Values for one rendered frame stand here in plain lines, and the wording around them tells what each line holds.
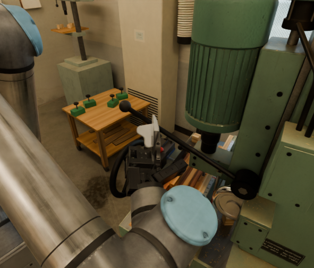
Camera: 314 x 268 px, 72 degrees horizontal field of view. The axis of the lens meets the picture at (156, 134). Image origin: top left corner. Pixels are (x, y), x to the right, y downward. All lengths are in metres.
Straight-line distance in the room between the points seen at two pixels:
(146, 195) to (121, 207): 1.44
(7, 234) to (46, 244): 0.67
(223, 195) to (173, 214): 0.35
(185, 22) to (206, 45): 1.49
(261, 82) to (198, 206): 0.31
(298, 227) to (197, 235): 0.42
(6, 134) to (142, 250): 0.24
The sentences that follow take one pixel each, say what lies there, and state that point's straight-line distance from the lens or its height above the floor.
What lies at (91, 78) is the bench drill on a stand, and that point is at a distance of 2.76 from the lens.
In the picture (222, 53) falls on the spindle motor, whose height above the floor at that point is 1.40.
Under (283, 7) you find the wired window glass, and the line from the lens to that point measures 1.98.
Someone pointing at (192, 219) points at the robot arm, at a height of 1.26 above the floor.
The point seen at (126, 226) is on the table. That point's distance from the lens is 0.74.
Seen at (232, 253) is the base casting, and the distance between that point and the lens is 0.84.
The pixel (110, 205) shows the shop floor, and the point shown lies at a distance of 1.93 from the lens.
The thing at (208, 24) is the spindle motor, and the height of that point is 1.46.
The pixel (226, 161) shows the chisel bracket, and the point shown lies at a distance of 0.71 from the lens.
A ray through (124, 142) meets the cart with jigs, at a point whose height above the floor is 0.18.
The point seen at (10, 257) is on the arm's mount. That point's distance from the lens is 0.95.
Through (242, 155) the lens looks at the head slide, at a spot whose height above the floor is 1.15.
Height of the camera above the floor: 1.53
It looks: 36 degrees down
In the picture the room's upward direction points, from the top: straight up
